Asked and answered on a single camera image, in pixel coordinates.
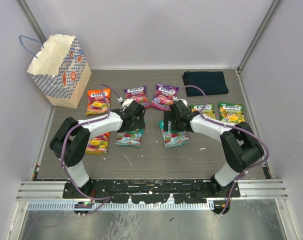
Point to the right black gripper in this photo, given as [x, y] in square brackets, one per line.
[168, 116]

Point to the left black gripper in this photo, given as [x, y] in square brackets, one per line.
[138, 124]

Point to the teal Fox's mint packet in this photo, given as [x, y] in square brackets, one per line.
[173, 138]

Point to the purple snack packet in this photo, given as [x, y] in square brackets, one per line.
[138, 94]

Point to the green snack packet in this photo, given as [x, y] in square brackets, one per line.
[207, 109]

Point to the orange Fox's fruits packet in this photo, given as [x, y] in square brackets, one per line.
[98, 101]

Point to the green Fox's candy packet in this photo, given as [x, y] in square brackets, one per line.
[231, 112]

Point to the blue checkered paper bag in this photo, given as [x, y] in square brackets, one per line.
[60, 70]

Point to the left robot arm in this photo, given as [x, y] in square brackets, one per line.
[71, 139]

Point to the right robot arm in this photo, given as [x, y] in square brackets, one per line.
[241, 147]

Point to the folded navy cloth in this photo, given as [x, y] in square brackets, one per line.
[210, 82]

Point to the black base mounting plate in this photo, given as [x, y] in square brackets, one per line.
[150, 191]

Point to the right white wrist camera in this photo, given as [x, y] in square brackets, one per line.
[181, 100]

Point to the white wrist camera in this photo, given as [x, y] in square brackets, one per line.
[181, 100]
[125, 102]

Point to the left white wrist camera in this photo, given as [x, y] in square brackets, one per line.
[125, 102]

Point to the right aluminium frame post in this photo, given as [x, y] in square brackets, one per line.
[271, 11]

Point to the aluminium frame post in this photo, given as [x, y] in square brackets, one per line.
[271, 11]
[31, 19]

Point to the left aluminium frame post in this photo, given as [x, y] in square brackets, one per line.
[31, 19]

